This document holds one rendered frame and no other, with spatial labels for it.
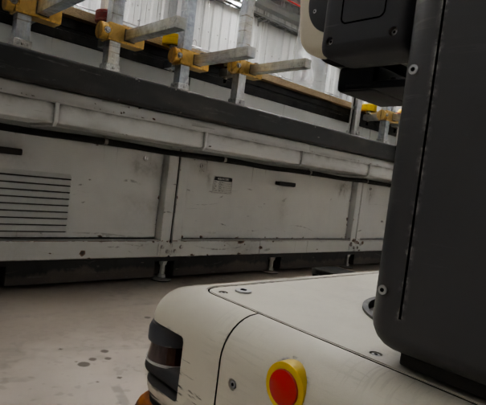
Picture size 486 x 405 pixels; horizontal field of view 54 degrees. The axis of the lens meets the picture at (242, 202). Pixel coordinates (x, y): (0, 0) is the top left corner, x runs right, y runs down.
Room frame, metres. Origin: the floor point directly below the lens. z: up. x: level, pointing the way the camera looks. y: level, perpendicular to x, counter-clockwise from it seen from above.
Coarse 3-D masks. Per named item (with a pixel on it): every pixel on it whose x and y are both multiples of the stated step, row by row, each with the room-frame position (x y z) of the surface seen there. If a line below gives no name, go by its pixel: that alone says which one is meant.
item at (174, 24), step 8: (176, 16) 1.21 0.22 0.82; (152, 24) 1.29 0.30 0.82; (160, 24) 1.26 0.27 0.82; (168, 24) 1.24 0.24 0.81; (176, 24) 1.21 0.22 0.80; (184, 24) 1.23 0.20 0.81; (128, 32) 1.39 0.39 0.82; (136, 32) 1.36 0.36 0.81; (144, 32) 1.32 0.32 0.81; (152, 32) 1.29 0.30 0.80; (160, 32) 1.28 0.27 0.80; (168, 32) 1.27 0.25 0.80; (176, 32) 1.26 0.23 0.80; (128, 40) 1.40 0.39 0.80; (136, 40) 1.39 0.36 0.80
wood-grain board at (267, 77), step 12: (72, 12) 1.49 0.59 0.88; (84, 12) 1.51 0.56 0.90; (96, 24) 1.54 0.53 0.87; (168, 48) 1.74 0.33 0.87; (192, 48) 1.80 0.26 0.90; (276, 84) 2.14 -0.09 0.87; (288, 84) 2.17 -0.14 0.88; (312, 96) 2.33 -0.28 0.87; (324, 96) 2.35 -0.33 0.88; (348, 108) 2.54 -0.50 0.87
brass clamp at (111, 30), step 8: (104, 24) 1.36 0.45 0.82; (112, 24) 1.37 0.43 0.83; (96, 32) 1.38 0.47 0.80; (104, 32) 1.36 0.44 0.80; (112, 32) 1.37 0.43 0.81; (120, 32) 1.39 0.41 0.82; (104, 40) 1.39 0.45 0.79; (112, 40) 1.38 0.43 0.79; (120, 40) 1.39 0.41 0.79; (144, 40) 1.44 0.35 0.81; (128, 48) 1.45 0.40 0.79; (136, 48) 1.44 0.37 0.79
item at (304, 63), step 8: (256, 64) 1.72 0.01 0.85; (264, 64) 1.69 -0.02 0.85; (272, 64) 1.66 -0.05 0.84; (280, 64) 1.63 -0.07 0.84; (288, 64) 1.60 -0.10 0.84; (296, 64) 1.58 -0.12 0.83; (304, 64) 1.55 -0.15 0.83; (224, 72) 1.84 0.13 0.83; (256, 72) 1.72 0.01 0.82; (264, 72) 1.70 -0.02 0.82; (272, 72) 1.69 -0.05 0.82
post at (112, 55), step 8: (112, 0) 1.38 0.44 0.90; (120, 0) 1.39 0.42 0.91; (112, 8) 1.38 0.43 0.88; (120, 8) 1.39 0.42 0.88; (112, 16) 1.38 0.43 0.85; (120, 16) 1.40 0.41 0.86; (120, 24) 1.40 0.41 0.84; (104, 48) 1.40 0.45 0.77; (112, 48) 1.39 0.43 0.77; (104, 56) 1.39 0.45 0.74; (112, 56) 1.39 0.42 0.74
